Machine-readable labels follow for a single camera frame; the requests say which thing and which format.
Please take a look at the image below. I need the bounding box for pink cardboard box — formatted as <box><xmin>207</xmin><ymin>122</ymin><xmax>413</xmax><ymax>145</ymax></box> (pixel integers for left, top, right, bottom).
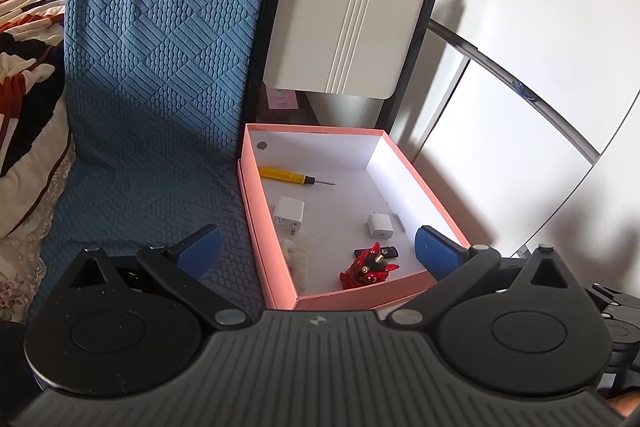
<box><xmin>236</xmin><ymin>123</ymin><xmax>472</xmax><ymax>312</ymax></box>

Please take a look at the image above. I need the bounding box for red toy figure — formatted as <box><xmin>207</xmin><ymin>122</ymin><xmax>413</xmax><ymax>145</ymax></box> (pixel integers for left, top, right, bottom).
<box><xmin>340</xmin><ymin>243</ymin><xmax>401</xmax><ymax>291</ymax></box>

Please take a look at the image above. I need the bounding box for yellow screwdriver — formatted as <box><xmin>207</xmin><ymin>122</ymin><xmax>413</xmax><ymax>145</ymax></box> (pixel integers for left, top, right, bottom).
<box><xmin>258</xmin><ymin>166</ymin><xmax>337</xmax><ymax>186</ymax></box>

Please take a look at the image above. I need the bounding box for blue textured blanket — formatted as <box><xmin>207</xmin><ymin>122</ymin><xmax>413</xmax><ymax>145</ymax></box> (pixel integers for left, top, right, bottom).
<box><xmin>40</xmin><ymin>0</ymin><xmax>281</xmax><ymax>314</ymax></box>

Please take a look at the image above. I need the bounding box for beige lace bed sheet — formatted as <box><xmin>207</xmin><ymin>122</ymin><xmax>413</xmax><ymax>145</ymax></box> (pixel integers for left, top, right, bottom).
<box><xmin>0</xmin><ymin>142</ymin><xmax>77</xmax><ymax>324</ymax></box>

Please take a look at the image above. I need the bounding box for large white charger plug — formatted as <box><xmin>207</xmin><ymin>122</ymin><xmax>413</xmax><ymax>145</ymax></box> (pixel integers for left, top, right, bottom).
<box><xmin>273</xmin><ymin>196</ymin><xmax>305</xmax><ymax>239</ymax></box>

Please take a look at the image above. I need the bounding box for pink card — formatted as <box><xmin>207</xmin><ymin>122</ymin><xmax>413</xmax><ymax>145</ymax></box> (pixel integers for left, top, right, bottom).
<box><xmin>267</xmin><ymin>88</ymin><xmax>301</xmax><ymax>112</ymax></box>

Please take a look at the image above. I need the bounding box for black usb stick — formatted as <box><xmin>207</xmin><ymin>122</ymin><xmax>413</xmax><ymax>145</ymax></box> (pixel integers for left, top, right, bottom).
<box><xmin>353</xmin><ymin>245</ymin><xmax>401</xmax><ymax>260</ymax></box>

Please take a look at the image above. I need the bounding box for metal door frame strip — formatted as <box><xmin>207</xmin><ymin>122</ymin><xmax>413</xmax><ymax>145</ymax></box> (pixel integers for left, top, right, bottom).
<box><xmin>427</xmin><ymin>18</ymin><xmax>602</xmax><ymax>164</ymax></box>

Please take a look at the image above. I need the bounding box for patterned quilt with dark piping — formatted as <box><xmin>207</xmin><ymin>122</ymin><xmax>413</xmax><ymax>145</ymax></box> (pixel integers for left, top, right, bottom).
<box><xmin>0</xmin><ymin>0</ymin><xmax>72</xmax><ymax>239</ymax></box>

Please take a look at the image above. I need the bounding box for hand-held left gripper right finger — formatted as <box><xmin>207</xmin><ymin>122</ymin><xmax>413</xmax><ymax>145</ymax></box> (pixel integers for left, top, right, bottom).
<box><xmin>389</xmin><ymin>225</ymin><xmax>567</xmax><ymax>329</ymax></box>

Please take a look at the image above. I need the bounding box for small white charger plug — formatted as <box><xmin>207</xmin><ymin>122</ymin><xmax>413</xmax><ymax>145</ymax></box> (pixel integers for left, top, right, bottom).
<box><xmin>367</xmin><ymin>212</ymin><xmax>407</xmax><ymax>239</ymax></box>

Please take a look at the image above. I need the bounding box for white fluffy toy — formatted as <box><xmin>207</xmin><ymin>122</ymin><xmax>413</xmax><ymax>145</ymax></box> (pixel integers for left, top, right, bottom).
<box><xmin>278</xmin><ymin>234</ymin><xmax>321</xmax><ymax>283</ymax></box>

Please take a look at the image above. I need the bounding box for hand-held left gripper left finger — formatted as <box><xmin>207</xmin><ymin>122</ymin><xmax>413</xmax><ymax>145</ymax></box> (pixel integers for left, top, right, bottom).
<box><xmin>72</xmin><ymin>226</ymin><xmax>253</xmax><ymax>330</ymax></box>

